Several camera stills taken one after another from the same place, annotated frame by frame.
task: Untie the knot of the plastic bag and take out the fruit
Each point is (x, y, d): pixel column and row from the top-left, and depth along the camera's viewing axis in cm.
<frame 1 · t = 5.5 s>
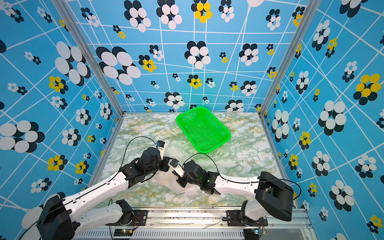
left hand: (172, 158, 80), fingers open
right hand: (173, 171, 78), fingers closed
white plastic bag: (169, 180, 80), point 8 cm above the table
green plastic basket: (203, 131, 110), on the table

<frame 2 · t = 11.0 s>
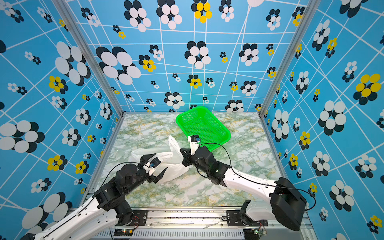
left hand: (160, 159, 73), fingers open
right hand: (181, 150, 76), fingers closed
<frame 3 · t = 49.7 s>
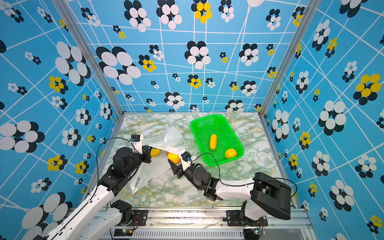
left hand: (152, 144, 77), fingers closed
right hand: (176, 155, 73), fingers open
green plastic basket: (203, 127, 113), on the table
orange yellow papaya fruit: (213, 139, 101), point 5 cm above the table
yellow lemon fruit: (230, 153, 93), point 6 cm above the table
yellow mango fruit: (156, 150, 71), point 27 cm above the table
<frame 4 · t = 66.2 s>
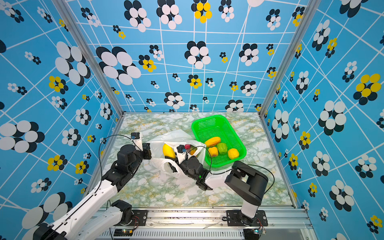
left hand: (149, 142, 79), fingers closed
right hand: (168, 155, 79), fingers open
orange yellow papaya fruit: (212, 141, 100), point 4 cm above the table
green fruit: (222, 148, 95), point 6 cm above the table
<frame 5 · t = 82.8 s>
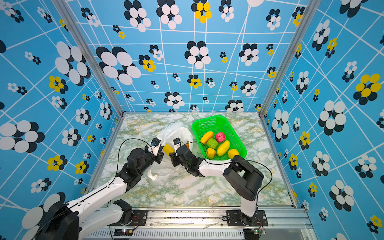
left hand: (163, 143, 80), fingers closed
right hand: (172, 153, 87), fingers open
pink red fruit: (220, 137, 101), point 6 cm above the table
